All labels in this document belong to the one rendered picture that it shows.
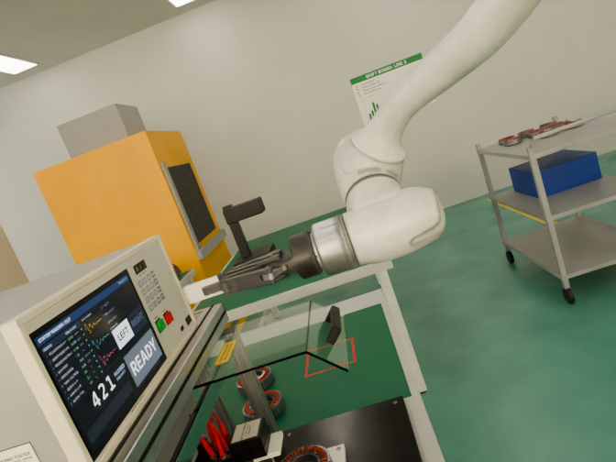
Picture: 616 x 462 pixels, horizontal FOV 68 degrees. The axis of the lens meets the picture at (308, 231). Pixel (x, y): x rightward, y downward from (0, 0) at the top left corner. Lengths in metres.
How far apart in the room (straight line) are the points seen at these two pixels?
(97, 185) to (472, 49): 4.08
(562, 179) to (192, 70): 4.38
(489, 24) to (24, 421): 0.70
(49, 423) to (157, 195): 3.75
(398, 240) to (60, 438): 0.50
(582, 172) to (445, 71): 2.75
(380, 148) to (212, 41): 5.39
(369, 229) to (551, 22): 5.94
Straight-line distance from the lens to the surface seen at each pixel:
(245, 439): 0.94
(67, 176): 4.62
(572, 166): 3.34
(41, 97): 6.86
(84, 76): 6.60
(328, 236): 0.72
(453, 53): 0.65
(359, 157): 0.80
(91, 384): 0.66
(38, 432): 0.64
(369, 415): 1.13
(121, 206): 4.44
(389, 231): 0.71
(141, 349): 0.78
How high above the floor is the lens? 1.39
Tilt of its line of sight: 10 degrees down
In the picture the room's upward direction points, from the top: 20 degrees counter-clockwise
